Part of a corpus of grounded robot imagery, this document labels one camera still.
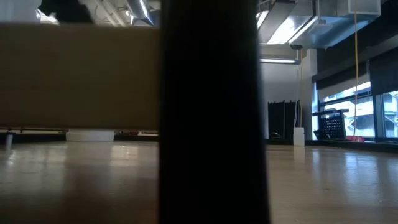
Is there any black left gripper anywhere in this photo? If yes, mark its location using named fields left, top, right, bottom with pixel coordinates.
left=39, top=0, right=95, bottom=24

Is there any clear medicine bottle white cap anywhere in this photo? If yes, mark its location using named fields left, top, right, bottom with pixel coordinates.
left=292, top=126, right=305, bottom=147

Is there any brown cardboard box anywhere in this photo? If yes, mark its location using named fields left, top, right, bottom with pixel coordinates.
left=0, top=21, right=161, bottom=131

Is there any white hexagonal plant pot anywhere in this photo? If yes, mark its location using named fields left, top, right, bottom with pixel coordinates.
left=65, top=128, right=116, bottom=143

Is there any fluorescent tube light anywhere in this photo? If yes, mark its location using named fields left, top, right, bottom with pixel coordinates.
left=259, top=57, right=302, bottom=65

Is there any black cabinet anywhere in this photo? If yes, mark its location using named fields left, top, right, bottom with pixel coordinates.
left=267, top=99, right=302, bottom=140

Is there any black perforated cart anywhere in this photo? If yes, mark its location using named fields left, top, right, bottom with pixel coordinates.
left=312, top=108, right=350, bottom=141

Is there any white ceiling box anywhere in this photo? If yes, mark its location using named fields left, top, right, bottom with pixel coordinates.
left=347, top=0, right=382, bottom=17

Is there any black window blind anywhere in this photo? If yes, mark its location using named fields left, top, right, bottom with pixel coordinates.
left=369, top=46, right=398, bottom=96

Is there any ribbed silver ventilation duct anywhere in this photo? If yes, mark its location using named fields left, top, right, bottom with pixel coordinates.
left=35, top=8, right=60, bottom=25

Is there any smooth silver ventilation duct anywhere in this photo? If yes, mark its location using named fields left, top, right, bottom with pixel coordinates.
left=126, top=0, right=155, bottom=26

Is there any black shelf post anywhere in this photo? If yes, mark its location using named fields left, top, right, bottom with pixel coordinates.
left=158, top=0, right=271, bottom=224

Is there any thick yellow hanging cable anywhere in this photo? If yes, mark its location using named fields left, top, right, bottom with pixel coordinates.
left=353, top=0, right=359, bottom=138

